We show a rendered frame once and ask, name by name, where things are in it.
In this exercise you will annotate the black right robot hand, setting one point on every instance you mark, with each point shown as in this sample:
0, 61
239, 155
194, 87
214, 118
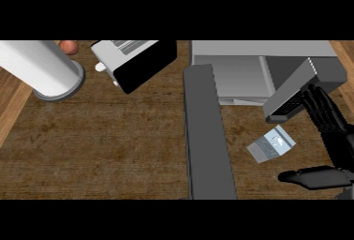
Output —
334, 146

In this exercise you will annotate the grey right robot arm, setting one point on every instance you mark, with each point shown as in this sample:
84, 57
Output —
346, 194

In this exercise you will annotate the pale blue milk carton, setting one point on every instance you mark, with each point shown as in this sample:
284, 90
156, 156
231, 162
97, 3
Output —
271, 144

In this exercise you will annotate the grey block with dark end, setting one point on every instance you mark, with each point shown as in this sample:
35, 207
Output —
299, 87

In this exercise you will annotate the white and black toaster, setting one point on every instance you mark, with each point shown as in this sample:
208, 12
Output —
137, 62

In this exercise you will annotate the small orange round thing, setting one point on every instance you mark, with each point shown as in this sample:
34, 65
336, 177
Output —
69, 47

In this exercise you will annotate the white cylinder with grey rim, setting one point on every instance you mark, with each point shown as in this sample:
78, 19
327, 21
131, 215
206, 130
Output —
41, 67

